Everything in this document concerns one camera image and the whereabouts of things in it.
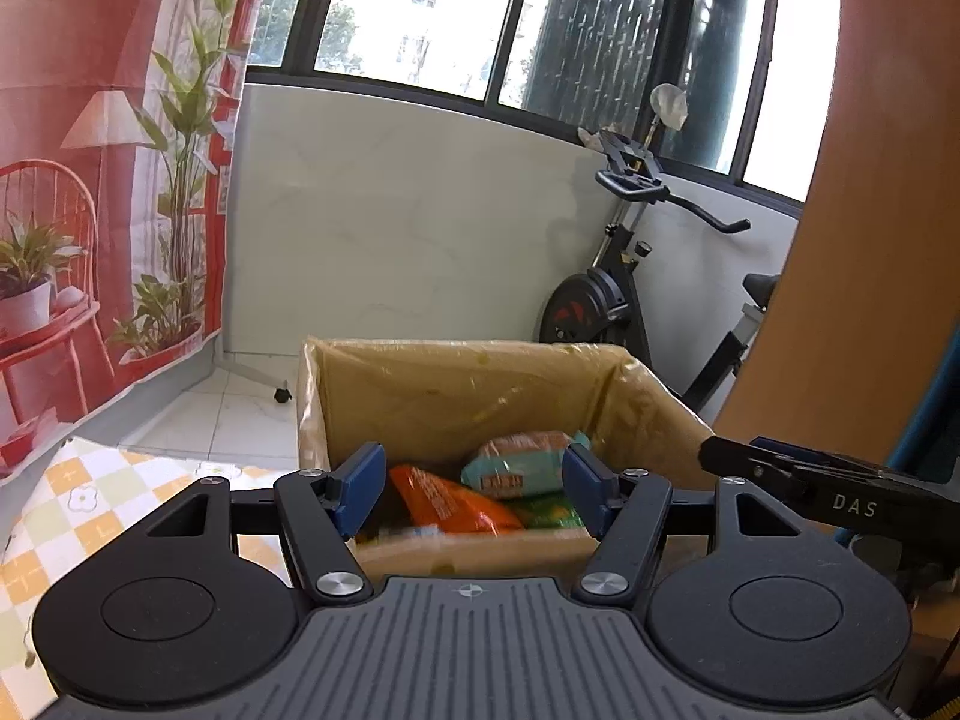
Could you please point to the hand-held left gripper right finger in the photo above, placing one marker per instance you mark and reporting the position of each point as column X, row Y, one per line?
column 585, row 487

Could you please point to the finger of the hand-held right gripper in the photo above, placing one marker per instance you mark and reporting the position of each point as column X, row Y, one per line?
column 750, row 461
column 817, row 459

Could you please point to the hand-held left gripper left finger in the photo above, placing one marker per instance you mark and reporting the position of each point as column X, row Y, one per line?
column 364, row 484

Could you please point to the green snack packet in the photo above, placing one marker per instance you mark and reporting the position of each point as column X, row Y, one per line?
column 547, row 514

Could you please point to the teal bread packet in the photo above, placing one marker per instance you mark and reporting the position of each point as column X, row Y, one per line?
column 517, row 465

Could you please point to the orange snack packet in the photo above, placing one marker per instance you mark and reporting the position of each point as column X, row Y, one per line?
column 450, row 502

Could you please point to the brown cardboard box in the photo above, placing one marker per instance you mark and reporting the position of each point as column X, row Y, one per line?
column 465, row 390

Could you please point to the blue cloth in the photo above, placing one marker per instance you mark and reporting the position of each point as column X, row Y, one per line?
column 937, row 427

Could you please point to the white stand leg with caster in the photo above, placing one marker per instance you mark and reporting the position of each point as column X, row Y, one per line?
column 255, row 373

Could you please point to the black exercise bike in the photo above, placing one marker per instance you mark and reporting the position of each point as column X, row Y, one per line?
column 592, row 307

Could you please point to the brown wooden board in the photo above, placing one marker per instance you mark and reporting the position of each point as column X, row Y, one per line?
column 862, row 240

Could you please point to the checkered floral tablecloth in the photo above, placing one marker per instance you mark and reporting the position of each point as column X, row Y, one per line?
column 45, row 510

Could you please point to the dark framed window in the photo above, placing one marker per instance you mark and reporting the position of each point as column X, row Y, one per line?
column 420, row 7

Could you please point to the printed wall tapestry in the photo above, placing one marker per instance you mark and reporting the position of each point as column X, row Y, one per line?
column 75, row 127

